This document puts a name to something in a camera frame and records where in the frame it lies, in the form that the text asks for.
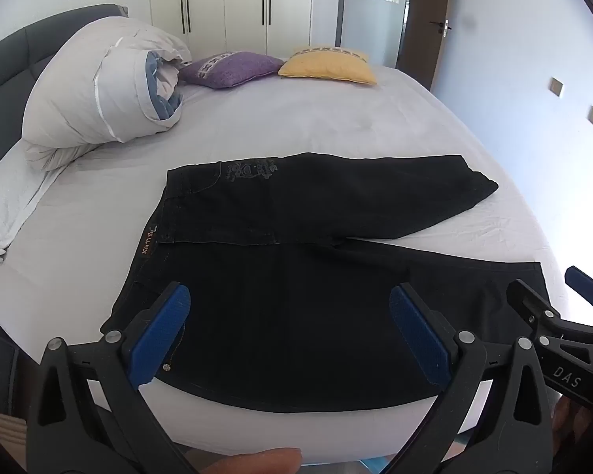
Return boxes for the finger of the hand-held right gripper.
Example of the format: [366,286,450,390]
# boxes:
[505,279,593,351]
[565,265,593,329]

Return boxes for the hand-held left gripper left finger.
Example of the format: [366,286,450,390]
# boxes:
[27,281,198,474]

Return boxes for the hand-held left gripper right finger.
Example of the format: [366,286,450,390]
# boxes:
[389,282,557,474]

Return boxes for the black pants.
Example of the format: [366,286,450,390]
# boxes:
[100,154,554,413]

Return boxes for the person's right hand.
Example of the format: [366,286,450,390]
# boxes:
[552,397,589,474]

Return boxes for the person's left hand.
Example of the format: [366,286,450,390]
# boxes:
[216,448,303,474]

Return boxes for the white crumpled cloth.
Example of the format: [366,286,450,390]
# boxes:
[0,150,70,262]

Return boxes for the white sheeted bed mattress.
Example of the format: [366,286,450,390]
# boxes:
[0,52,563,461]

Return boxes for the folded light grey duvet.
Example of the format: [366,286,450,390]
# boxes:
[21,16,193,173]

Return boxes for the purple pillow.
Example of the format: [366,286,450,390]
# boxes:
[178,51,285,90]

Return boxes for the yellow pillow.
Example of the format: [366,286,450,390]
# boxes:
[278,45,378,86]

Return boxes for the cream wardrobe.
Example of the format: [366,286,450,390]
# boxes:
[148,0,344,67]

